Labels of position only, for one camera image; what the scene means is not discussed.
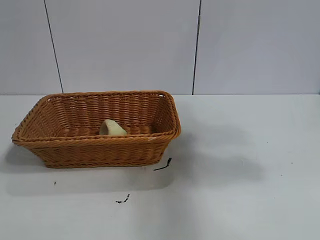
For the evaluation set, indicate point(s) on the thin black debris strand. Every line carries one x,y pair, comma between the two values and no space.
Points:
165,167

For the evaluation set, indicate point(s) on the black debris specks trail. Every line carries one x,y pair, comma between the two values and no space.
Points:
126,198

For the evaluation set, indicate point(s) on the pale yellow egg yolk pastry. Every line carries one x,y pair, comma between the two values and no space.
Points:
112,128

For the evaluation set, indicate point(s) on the brown woven wicker basket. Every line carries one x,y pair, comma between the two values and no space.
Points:
100,150

